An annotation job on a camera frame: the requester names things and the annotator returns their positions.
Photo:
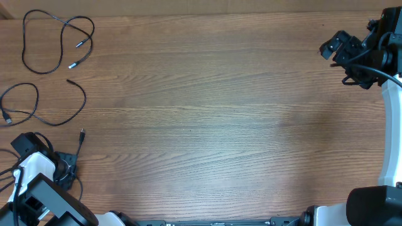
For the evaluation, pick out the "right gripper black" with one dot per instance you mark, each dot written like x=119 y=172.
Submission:
x=347 y=45

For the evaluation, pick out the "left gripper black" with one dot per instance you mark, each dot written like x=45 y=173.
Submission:
x=71 y=159

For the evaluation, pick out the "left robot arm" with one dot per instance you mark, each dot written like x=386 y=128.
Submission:
x=38 y=175

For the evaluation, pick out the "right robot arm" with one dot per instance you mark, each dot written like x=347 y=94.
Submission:
x=372 y=61

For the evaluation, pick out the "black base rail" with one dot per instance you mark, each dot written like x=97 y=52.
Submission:
x=273 y=221

